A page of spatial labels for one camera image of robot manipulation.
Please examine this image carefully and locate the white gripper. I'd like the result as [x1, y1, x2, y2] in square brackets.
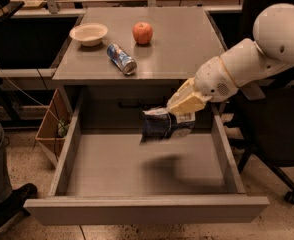
[167, 56, 238, 116]

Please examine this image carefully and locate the blue chip bag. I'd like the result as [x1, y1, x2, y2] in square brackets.
[140, 107, 195, 144]

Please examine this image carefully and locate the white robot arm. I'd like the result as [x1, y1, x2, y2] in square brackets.
[166, 3, 294, 116]

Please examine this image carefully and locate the grey drawer cabinet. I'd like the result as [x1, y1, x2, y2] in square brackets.
[53, 7, 225, 132]

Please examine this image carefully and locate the grey open top drawer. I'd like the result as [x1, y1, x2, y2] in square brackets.
[25, 86, 269, 225]

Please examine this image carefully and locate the blue soda can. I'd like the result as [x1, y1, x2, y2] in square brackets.
[107, 43, 137, 76]

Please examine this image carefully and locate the red apple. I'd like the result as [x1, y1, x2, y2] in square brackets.
[132, 22, 153, 45]

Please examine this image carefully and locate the black office chair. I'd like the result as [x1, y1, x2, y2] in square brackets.
[226, 0, 294, 205]

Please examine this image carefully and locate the white paper bowl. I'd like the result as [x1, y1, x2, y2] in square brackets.
[69, 23, 108, 47]

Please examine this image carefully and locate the cardboard box with trash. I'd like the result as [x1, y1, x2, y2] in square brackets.
[35, 89, 70, 167]

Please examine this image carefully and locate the black shoe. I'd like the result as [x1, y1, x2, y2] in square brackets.
[0, 183, 37, 227]

